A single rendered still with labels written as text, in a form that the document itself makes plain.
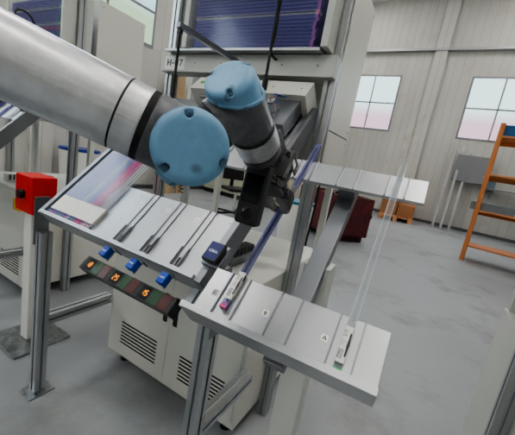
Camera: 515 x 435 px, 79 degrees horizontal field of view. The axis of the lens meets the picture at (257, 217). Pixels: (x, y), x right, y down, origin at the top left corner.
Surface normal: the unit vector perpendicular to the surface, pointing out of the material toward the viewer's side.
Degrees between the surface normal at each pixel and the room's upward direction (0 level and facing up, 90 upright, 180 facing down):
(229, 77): 57
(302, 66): 90
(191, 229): 44
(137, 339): 90
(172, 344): 90
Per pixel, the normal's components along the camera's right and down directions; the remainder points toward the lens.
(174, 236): -0.22, -0.64
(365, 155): -0.54, 0.07
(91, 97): 0.28, 0.15
